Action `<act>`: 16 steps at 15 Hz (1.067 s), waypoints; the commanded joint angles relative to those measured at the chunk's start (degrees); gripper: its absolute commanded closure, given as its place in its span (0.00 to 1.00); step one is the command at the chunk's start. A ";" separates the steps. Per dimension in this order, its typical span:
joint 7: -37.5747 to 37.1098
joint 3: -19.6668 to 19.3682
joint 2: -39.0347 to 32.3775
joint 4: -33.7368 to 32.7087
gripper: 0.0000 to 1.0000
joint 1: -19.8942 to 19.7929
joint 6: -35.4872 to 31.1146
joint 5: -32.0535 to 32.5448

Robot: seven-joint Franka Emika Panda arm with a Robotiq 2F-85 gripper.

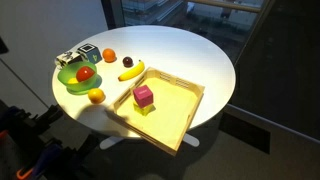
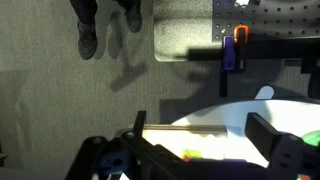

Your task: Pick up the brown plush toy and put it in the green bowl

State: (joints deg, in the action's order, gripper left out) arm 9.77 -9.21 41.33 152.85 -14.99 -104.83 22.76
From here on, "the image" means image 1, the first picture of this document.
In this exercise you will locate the yellow toy banana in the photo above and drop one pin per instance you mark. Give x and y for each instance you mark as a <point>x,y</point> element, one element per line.
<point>132,73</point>

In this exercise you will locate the small orange toy fruit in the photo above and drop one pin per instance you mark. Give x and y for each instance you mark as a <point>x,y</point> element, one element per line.
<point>109,55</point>

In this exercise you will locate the yellow orange toy fruit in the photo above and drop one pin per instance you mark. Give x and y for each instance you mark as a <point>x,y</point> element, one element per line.
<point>96,95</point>

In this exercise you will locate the yellow toy lemon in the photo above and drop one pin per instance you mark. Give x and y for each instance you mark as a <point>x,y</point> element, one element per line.
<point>72,81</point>

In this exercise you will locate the green translucent bowl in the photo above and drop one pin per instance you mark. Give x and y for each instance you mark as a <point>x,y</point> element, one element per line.
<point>65,74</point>

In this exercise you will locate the pink cube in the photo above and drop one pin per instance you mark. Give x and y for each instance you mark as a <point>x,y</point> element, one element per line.
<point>143,96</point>

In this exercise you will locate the yellow green block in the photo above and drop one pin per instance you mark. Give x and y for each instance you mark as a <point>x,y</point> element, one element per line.
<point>145,110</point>

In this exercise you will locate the light wooden tray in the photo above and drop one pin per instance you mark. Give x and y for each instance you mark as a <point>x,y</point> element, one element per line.
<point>170,123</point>

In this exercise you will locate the red tomato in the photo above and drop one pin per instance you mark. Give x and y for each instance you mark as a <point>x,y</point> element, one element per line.
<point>84,74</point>

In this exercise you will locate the black white blue cube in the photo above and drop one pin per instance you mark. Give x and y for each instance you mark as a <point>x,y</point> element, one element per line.
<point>90,53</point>

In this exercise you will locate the black white zebra cube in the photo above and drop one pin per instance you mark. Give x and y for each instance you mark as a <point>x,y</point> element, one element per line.
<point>68,58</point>

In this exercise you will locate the window railing bar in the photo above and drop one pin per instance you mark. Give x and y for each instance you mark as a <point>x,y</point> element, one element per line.
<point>226,5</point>

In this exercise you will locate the black clamp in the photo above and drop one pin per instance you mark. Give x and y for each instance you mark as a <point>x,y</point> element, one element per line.
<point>50,114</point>

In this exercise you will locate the dark window frame post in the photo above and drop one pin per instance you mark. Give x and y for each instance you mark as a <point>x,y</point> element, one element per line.
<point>112,13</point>

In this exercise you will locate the black wall vent panel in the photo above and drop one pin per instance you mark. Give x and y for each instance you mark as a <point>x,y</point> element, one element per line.
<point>245,131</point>

